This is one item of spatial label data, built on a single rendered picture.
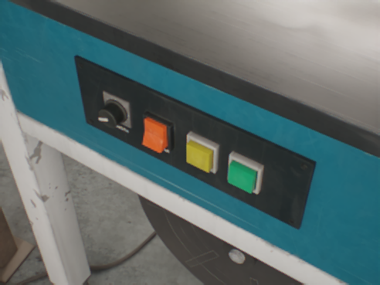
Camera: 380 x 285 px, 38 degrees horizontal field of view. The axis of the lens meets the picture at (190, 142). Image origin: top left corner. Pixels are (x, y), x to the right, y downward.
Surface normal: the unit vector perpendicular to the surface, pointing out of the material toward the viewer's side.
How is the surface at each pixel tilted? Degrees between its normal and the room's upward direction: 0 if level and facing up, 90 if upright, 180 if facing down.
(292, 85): 0
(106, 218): 0
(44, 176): 90
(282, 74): 0
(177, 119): 90
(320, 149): 90
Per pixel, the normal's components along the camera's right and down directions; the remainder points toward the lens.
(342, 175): -0.55, 0.60
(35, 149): 0.84, 0.40
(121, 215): 0.00, -0.70
